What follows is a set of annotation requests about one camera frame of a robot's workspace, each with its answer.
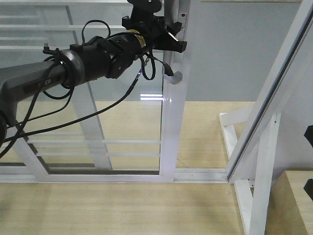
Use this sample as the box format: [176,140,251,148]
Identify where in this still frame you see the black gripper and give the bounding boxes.
[122,0,187,53]

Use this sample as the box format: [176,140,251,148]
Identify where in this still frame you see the white sliding glass door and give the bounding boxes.
[9,0,191,183]

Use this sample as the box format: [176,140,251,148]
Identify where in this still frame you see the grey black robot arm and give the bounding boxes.
[0,0,187,142]

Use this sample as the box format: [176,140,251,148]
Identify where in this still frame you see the white wooden support stand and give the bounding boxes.
[218,101,254,168]

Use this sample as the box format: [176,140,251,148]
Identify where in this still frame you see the white floor track rail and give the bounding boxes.
[174,168,228,184]

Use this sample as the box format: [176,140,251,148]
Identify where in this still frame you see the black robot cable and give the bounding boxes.
[0,20,175,159]

